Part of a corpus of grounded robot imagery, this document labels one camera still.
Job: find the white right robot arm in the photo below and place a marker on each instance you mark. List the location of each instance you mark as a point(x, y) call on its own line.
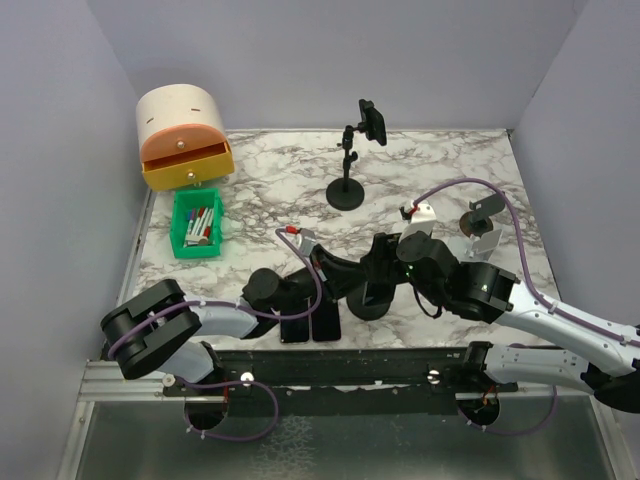
point(585, 352)

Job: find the short black phone stand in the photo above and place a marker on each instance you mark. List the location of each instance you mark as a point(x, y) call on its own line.
point(366, 313)

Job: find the brown round base phone stand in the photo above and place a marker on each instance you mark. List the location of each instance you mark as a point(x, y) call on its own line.
point(477, 220)

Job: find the beige and orange drawer box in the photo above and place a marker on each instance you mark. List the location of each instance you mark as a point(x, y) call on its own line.
point(181, 137)

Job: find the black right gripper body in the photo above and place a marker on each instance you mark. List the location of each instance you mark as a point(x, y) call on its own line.
point(385, 248)

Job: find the green plastic bin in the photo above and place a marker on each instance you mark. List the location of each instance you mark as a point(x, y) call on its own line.
point(185, 201)

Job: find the markers in green bin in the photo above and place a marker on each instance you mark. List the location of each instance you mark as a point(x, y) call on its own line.
point(199, 227)

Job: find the black mounting rail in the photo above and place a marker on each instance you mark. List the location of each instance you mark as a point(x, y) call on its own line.
point(344, 382)

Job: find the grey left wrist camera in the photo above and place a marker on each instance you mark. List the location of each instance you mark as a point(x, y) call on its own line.
point(305, 241)

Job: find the tall black phone stand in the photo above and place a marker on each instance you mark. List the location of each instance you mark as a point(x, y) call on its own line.
point(345, 193)

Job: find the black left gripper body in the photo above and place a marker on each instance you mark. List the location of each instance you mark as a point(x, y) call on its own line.
point(301, 285)

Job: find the black phone with pink edge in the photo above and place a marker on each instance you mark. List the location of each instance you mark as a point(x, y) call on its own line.
point(325, 322)

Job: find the black phone with white edge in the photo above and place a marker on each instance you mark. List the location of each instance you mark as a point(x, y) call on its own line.
point(295, 331)

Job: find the silver folding phone stand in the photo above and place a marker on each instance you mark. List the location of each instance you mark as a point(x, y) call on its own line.
point(481, 248)

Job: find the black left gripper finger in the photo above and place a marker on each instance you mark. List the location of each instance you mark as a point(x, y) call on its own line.
point(342, 285)
point(334, 267)

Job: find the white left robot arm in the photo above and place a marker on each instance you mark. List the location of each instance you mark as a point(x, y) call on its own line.
point(154, 330)

